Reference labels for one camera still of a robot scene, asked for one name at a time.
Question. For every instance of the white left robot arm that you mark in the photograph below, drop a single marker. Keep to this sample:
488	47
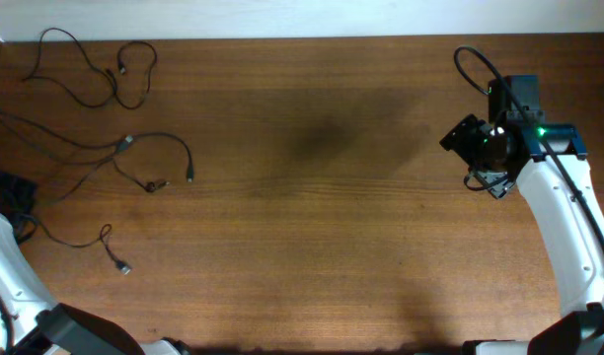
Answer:
31	320

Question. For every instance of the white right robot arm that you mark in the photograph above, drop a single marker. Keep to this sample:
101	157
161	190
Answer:
547	162

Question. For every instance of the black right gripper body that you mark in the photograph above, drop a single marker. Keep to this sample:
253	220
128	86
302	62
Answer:
470	143

